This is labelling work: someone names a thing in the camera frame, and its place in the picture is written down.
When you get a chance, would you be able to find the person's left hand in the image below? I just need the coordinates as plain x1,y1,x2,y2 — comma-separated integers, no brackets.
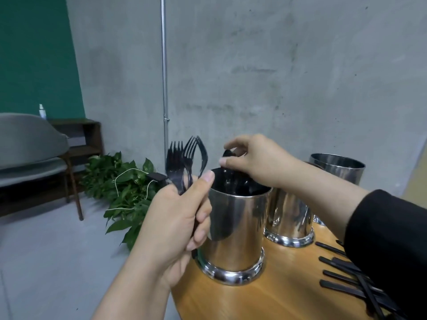
130,170,216,288

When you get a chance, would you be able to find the pile of black plastic cutlery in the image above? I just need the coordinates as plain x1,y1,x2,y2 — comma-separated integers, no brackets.
315,238,408,320

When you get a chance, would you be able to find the person's right forearm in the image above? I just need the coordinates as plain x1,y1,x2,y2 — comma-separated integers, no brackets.
287,166,427,320

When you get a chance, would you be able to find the person's right hand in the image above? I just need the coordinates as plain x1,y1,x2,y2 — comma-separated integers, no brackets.
219,134,302,191

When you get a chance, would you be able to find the thin white cable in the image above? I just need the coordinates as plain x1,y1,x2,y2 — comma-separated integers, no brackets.
110,168,157,211

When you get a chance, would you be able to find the person's left forearm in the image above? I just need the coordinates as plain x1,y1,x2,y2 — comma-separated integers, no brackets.
90,256,181,320

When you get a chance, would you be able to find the black plastic spoon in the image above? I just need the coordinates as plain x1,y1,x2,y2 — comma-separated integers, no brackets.
220,148,251,196

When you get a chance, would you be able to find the grey upholstered chair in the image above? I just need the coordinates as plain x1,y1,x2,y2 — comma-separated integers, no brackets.
0,113,85,221

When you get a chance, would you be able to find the green leafy plant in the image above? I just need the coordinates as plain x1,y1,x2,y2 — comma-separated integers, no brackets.
81,152,168,251

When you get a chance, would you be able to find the grey metal pipe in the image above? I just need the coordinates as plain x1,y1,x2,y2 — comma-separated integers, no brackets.
159,0,170,171

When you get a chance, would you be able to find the dark wooden shelf unit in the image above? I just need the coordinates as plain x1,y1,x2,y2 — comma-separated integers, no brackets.
50,118,105,191

